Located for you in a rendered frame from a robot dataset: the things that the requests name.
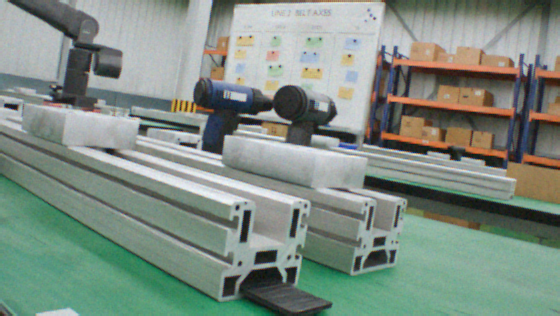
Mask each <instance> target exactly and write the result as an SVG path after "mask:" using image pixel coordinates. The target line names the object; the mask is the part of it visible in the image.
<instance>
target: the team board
mask: <svg viewBox="0 0 560 316"><path fill-rule="evenodd" d="M385 6H386V4H385V3H384V2H381V1H375V2H331V3H301V4H267V5H237V6H236V7H235V14H234V18H233V20H232V27H231V33H230V39H229V46H228V52H227V59H226V66H225V72H224V78H223V81H225V82H230V83H235V84H240V85H245V86H249V87H251V88H256V89H260V90H261V91H262V93H263V94H265V95H266V96H268V97H270V98H272V99H273V98H274V95H275V93H276V92H277V90H278V89H279V88H281V87H282V86H284V85H297V86H300V87H304V88H307V89H310V90H313V91H317V92H320V93H323V94H324V95H327V96H329V97H330V98H332V99H333V101H334V102H335V106H336V109H337V113H338V115H336V117H335V118H333V119H332V121H331V122H329V124H325V125H321V126H320V125H319V127H318V128H321V129H328V130H334V131H341V132H347V133H354V134H356V141H355V145H358V147H356V151H362V145H363V139H364V135H365V134H366V128H367V122H368V116H369V110H370V104H371V98H372V93H373V87H374V75H375V69H376V63H377V57H378V51H379V46H380V40H381V28H382V23H383V17H384V11H385ZM238 116H243V117H250V118H256V119H263V120H269V121H276V122H282V123H289V124H291V123H292V121H288V120H285V119H282V118H280V117H279V116H278V115H277V114H276V113H275V111H274V108H273V109H272V111H270V112H261V113H259V114H258V115H257V116H256V115H255V116H253V115H247V114H244V115H242V114H239V115H238Z"/></svg>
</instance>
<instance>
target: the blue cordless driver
mask: <svg viewBox="0 0 560 316"><path fill-rule="evenodd" d="M193 102H194V103H195V104H196V106H198V107H203V108H206V109H212V110H214V112H213V114H211V115H210V114H209V116H208V119H207V123H206V126H205V129H204V133H203V136H202V139H201V140H202V141H203V142H204V143H203V146H202V149H201V150H202V151H206V152H210V153H215V154H219V155H223V149H224V143H225V136H226V135H229V136H233V133H234V131H237V130H238V127H239V123H240V120H241V118H240V117H239V116H238V115H239V114H242V115H244V114H247V115H253V116H255V115H256V116H257V115H258V114H259V113H261V112H270V111H272V109H273V99H272V98H270V97H268V96H266V95H265V94H263V93H262V91H261V90H260V89H256V88H251V87H249V86H245V85H240V84H235V83H230V82H225V81H220V80H210V79H208V80H206V79H200V80H199V81H198V82H197V83H196V84H195V87H194V90H193Z"/></svg>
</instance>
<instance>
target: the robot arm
mask: <svg viewBox="0 0 560 316"><path fill-rule="evenodd" d="M5 1H7V2H9V3H12V5H14V6H16V7H19V8H20V9H21V10H23V11H26V12H28V13H29V14H30V15H33V16H35V17H37V18H38V19H40V20H42V21H44V22H45V23H46V24H48V25H51V27H53V28H54V29H56V30H59V31H61V32H62V33H63V34H64V35H65V36H66V37H69V38H71V39H72V45H71V46H74V47H73V48H69V51H68V55H67V62H66V70H65V76H64V83H63V89H62V93H60V92H54V91H49V97H52V100H47V99H44V104H43V105H44V106H46V107H59V108H62V105H61V103H62V104H68V105H72V106H78V107H82V111H86V112H91V113H101V109H102V108H99V107H95V104H98V98H93V97H88V96H87V90H88V83H89V73H90V69H91V63H92V71H94V76H100V77H104V78H114V79H118V78H119V77H120V74H121V71H122V66H123V59H122V57H123V53H122V52H123V51H122V50H120V49H119V50H118V49H113V48H111V47H108V46H106V45H103V44H100V45H99V44H95V43H93V42H94V38H95V37H96V36H97V35H98V34H99V31H100V26H99V23H98V21H97V20H96V19H95V18H94V17H92V16H90V15H89V14H88V13H84V12H83V11H82V10H80V9H79V10H78V9H77V8H76V9H75V8H74V7H72V6H71V5H69V4H65V3H64V2H61V1H60V0H5ZM93 54H94V55H93ZM92 56H93V62H92ZM86 72H88V73H86ZM58 104H59V105H58Z"/></svg>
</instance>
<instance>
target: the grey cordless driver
mask: <svg viewBox="0 0 560 316"><path fill-rule="evenodd" d="M273 108H274V111H275V113H276V114H277V115H278V116H279V117H280V118H282V119H285V120H288V121H292V123H291V126H290V127H288V129H287V133H286V137H285V141H284V142H285V143H290V144H295V145H301V146H306V147H310V142H311V138H312V133H313V128H318V127H319V125H320V126H321V125H325V124H329V122H331V121H332V119H333V118H335V117H336V115H338V113H337V109H336V106H335V102H334V101H333V99H332V98H330V97H329V96H327V95H324V94H323V93H320V92H317V91H313V90H310V89H307V88H304V87H300V86H297V85H284V86H282V87H281V88H279V89H278V90H277V92H276V93H275V95H274V98H273Z"/></svg>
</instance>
